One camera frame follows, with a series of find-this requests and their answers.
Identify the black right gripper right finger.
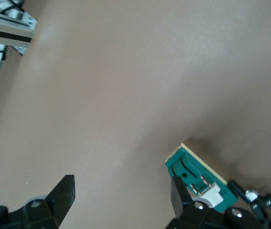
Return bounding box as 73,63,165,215
165,176,270,229

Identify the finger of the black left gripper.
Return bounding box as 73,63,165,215
228,180,271,229

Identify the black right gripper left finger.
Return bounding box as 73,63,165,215
0,175,76,229

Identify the green load switch white handle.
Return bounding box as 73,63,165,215
164,142,239,213

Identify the brown table cover mat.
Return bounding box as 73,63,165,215
0,0,271,229

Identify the silver corner bracket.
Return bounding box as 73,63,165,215
12,46,29,56

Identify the aluminium camera post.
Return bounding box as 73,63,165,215
0,9,35,50

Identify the black cable tangle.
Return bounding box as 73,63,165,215
0,0,26,15

